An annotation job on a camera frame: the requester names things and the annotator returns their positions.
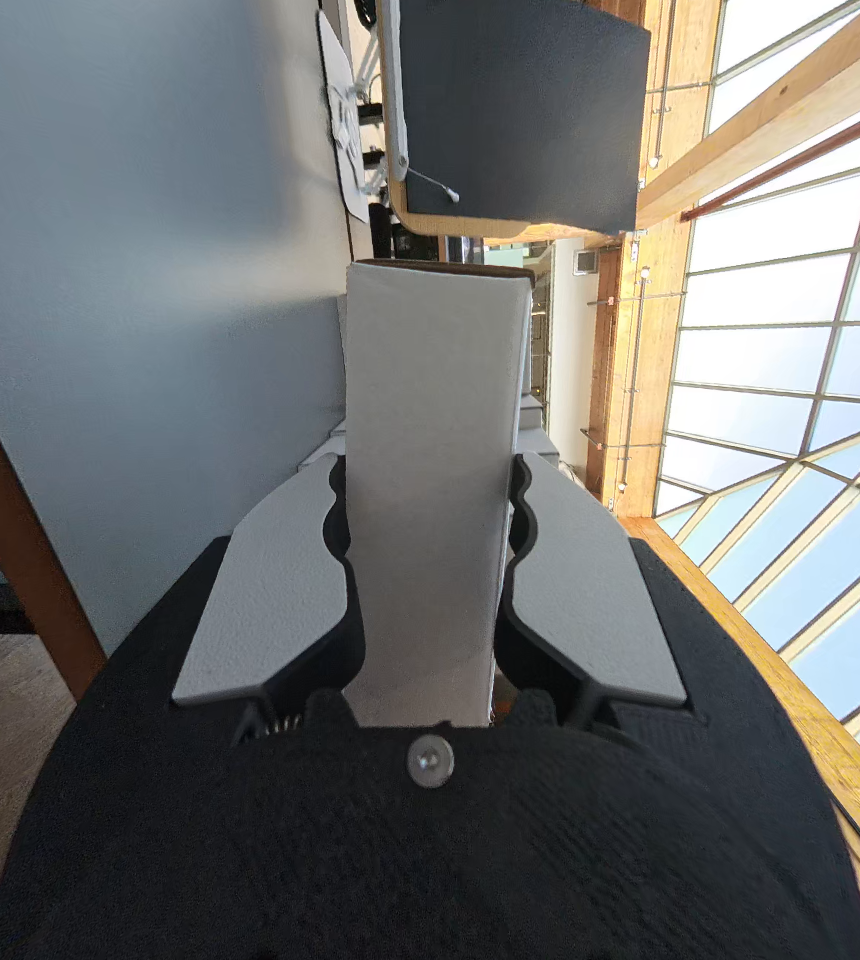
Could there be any red pipe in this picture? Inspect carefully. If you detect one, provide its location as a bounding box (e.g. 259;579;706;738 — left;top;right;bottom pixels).
681;96;860;223

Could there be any dark table with wooden edge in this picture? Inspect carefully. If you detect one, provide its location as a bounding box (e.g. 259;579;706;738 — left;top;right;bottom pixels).
377;0;652;243

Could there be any white printed paper sheet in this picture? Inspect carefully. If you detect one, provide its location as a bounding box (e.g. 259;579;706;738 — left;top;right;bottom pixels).
316;7;372;224

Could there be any glass roof window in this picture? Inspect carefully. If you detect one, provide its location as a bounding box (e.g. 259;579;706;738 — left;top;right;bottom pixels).
655;0;860;774

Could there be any wooden roof beam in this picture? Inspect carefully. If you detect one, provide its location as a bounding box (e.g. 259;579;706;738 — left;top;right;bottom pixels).
636;0;860;230

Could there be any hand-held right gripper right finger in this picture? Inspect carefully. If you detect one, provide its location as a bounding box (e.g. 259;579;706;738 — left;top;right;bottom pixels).
495;452;687;729

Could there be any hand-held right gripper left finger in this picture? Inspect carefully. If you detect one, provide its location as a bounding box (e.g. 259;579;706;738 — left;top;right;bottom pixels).
172;452;365;721

